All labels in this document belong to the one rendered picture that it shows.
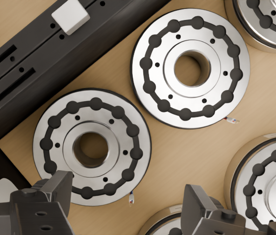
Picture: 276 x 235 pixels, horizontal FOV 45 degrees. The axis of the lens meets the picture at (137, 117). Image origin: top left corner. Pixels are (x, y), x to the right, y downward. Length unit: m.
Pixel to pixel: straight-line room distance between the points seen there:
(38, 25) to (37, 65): 0.02
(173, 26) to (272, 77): 0.11
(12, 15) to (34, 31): 0.12
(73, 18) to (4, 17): 0.14
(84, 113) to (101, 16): 0.10
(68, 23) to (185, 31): 0.12
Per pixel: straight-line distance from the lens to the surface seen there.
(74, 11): 0.21
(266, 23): 0.31
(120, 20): 0.25
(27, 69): 0.23
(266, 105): 0.34
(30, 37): 0.23
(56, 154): 0.30
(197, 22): 0.30
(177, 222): 0.31
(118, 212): 0.34
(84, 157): 0.31
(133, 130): 0.29
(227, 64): 0.30
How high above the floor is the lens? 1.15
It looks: 85 degrees down
